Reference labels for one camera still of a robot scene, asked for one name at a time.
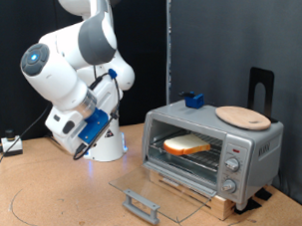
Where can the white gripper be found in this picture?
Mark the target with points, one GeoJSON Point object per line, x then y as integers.
{"type": "Point", "coordinates": [63, 129]}

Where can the slice of white bread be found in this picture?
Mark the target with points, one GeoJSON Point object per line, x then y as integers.
{"type": "Point", "coordinates": [187, 144]}

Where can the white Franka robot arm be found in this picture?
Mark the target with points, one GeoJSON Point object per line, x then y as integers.
{"type": "Point", "coordinates": [63, 79]}

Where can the silver oven knob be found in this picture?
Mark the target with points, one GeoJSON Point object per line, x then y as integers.
{"type": "Point", "coordinates": [229, 185]}
{"type": "Point", "coordinates": [233, 164]}

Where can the silver toaster oven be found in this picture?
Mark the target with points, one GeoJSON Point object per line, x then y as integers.
{"type": "Point", "coordinates": [259, 162]}

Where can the white power adapter box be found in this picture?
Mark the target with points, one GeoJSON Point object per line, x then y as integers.
{"type": "Point", "coordinates": [11, 144]}

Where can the vertical aluminium pole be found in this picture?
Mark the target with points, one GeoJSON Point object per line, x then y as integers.
{"type": "Point", "coordinates": [168, 42]}

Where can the wooden slatted crate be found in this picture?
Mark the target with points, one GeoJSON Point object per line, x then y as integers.
{"type": "Point", "coordinates": [224, 206]}

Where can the round wooden cutting board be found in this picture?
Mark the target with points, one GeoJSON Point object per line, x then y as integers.
{"type": "Point", "coordinates": [244, 118]}

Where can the black foam pad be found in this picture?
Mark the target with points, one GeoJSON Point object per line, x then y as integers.
{"type": "Point", "coordinates": [264, 193]}
{"type": "Point", "coordinates": [247, 206]}

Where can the black metal bookend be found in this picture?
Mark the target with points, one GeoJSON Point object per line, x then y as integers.
{"type": "Point", "coordinates": [256, 77]}

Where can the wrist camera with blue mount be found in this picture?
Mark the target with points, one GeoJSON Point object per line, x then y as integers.
{"type": "Point", "coordinates": [93, 126]}

